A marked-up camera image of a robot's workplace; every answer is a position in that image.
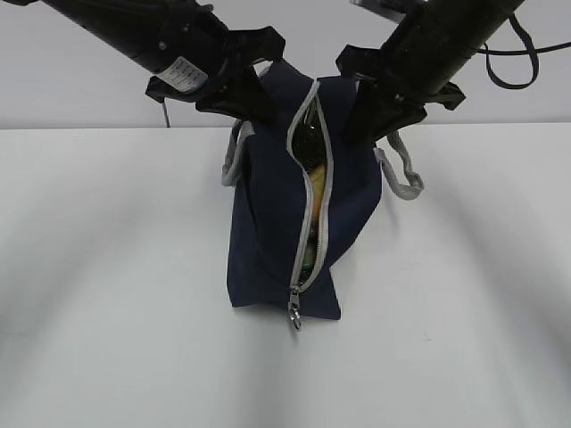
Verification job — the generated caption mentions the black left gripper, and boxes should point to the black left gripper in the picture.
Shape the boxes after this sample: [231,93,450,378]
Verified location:
[46,1,286,122]

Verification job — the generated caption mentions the navy blue lunch bag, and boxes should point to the navy blue lunch bag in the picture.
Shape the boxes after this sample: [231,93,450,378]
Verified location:
[221,62,424,326]

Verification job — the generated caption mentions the green lid glass container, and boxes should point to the green lid glass container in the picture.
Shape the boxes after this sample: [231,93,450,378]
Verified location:
[302,237,317,276]

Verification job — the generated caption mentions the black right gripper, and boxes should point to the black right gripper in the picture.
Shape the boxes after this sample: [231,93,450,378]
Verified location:
[335,0,522,144]

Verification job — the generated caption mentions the yellow banana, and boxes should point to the yellow banana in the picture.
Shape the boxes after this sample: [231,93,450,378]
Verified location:
[309,164,327,222]

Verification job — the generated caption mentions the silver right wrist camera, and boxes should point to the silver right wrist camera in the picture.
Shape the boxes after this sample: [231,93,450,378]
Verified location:
[350,0,421,23]

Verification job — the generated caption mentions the metal zipper pull ring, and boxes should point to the metal zipper pull ring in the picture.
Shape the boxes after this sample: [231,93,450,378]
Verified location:
[287,287,305,334]

